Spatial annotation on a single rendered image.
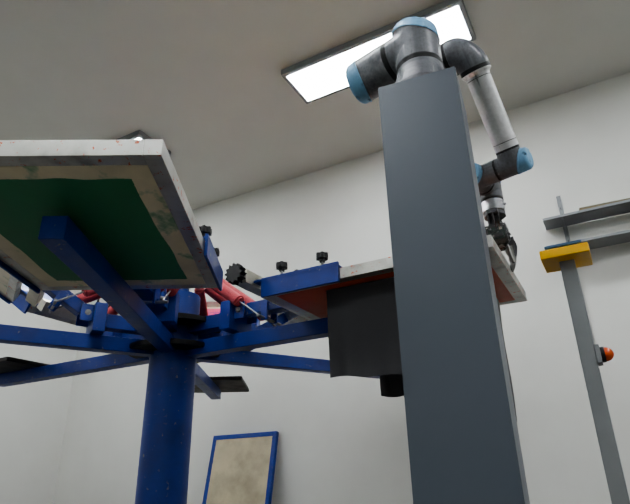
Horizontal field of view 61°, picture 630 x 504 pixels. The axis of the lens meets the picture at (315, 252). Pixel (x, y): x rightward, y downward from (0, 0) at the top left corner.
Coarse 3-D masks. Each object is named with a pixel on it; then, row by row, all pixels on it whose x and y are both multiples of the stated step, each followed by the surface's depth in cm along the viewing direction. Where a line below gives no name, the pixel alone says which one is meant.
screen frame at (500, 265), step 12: (492, 240) 154; (492, 252) 156; (360, 264) 171; (372, 264) 169; (384, 264) 167; (492, 264) 165; (504, 264) 166; (348, 276) 172; (360, 276) 172; (504, 276) 175; (312, 288) 182; (516, 288) 186; (276, 300) 192; (516, 300) 198; (300, 312) 206
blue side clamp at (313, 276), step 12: (324, 264) 177; (336, 264) 174; (276, 276) 185; (288, 276) 182; (300, 276) 180; (312, 276) 178; (324, 276) 175; (336, 276) 173; (264, 288) 186; (276, 288) 183; (288, 288) 181; (300, 288) 178
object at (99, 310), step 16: (96, 304) 219; (160, 304) 208; (176, 304) 209; (224, 304) 221; (80, 320) 225; (96, 320) 217; (112, 320) 225; (160, 320) 205; (176, 320) 209; (208, 320) 229; (224, 320) 218; (240, 320) 224; (256, 320) 226; (128, 336) 250; (208, 336) 245
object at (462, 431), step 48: (384, 96) 125; (432, 96) 120; (384, 144) 120; (432, 144) 116; (432, 192) 111; (432, 240) 108; (480, 240) 104; (432, 288) 104; (480, 288) 100; (432, 336) 101; (480, 336) 97; (432, 384) 97; (480, 384) 94; (432, 432) 94; (480, 432) 92; (432, 480) 92; (480, 480) 89
